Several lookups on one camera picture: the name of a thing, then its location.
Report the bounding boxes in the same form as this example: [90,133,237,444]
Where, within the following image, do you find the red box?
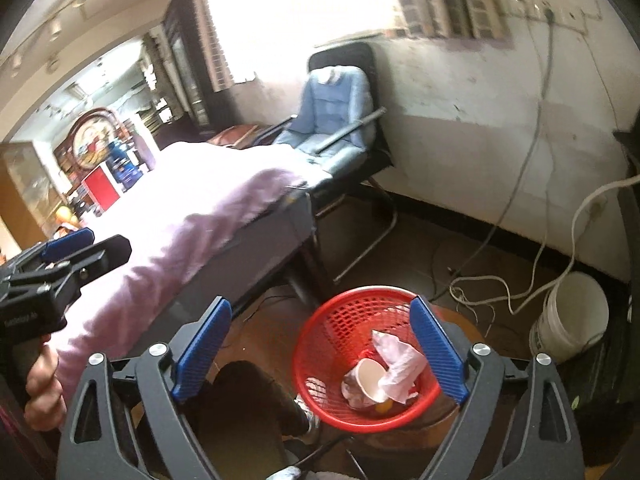
[82,165,123,211]

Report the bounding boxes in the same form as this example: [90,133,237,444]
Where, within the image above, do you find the white paper cup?
[352,357,388,403]

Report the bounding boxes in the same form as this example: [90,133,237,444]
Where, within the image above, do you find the person's leg dark trousers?
[190,360,311,480]

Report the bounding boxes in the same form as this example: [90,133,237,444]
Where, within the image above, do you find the person's left hand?
[25,345,66,431]

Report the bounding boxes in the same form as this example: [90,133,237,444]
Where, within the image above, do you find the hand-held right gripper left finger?
[56,296,232,480]

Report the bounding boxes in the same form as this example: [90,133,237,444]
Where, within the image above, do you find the white tissue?
[371,330,429,404]

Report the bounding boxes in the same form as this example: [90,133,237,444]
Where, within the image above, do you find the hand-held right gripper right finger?
[409,295,586,480]

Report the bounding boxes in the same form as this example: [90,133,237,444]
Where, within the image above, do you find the window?
[200,0,406,86]

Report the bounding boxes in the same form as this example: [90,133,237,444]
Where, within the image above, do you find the white power cable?
[450,175,640,316]

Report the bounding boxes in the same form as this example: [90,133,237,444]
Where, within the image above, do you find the purple printed tablecloth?
[50,141,331,426]

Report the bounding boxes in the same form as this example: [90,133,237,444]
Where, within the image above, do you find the round embroidered table screen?
[65,106,121,173]

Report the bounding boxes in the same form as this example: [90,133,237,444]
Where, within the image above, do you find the red plastic mesh basket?
[291,286,458,433]

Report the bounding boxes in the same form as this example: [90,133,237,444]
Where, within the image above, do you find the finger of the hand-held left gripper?
[5,227,96,273]
[10,234,132,306]

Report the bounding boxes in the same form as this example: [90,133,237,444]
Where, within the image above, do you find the brown wooden side table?
[207,122,271,148]

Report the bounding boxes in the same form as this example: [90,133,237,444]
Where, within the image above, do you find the dark tall cabinet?
[162,0,211,128]

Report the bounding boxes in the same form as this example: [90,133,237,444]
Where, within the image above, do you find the wall power outlet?
[515,0,586,31]

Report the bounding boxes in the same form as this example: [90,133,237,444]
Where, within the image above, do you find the wooden glass cabinet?
[0,142,66,251]

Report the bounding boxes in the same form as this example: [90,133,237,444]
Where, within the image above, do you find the grey power cable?
[432,7,556,301]

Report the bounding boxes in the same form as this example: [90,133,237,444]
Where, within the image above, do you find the blue cushioned office chair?
[235,41,401,286]

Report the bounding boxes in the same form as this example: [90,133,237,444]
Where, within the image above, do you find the blue supplement bottle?
[107,140,143,193]

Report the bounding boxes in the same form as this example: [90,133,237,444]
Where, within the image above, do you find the checked window curtain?
[190,0,233,93]
[382,0,516,51]

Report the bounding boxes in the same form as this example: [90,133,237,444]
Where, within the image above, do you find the white plastic bucket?
[530,271,610,365]

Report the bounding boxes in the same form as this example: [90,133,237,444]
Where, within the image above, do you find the dark table frame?
[215,187,326,311]

